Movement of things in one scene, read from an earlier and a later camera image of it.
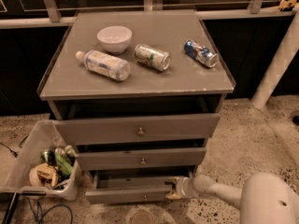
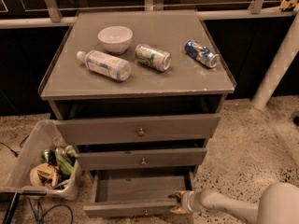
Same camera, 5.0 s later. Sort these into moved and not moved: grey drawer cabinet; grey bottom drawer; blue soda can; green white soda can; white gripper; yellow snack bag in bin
Moved: white gripper; grey bottom drawer
Not moved: green white soda can; blue soda can; yellow snack bag in bin; grey drawer cabinet
